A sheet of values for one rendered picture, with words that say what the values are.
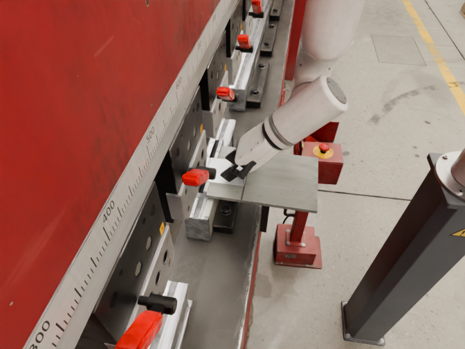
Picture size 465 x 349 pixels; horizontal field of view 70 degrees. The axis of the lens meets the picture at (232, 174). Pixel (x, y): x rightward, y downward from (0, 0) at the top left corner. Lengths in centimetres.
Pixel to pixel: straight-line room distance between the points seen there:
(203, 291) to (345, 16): 62
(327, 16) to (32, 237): 49
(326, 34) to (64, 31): 43
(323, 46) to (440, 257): 76
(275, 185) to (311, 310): 104
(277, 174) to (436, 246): 49
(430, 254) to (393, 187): 129
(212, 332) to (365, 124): 227
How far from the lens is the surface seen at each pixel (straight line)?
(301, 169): 87
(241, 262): 84
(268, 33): 176
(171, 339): 68
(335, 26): 58
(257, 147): 72
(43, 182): 22
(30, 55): 21
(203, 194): 82
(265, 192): 81
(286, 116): 68
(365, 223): 212
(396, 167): 252
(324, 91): 64
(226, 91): 56
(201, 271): 84
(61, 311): 27
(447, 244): 109
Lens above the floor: 162
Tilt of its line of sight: 47 degrees down
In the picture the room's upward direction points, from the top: straight up
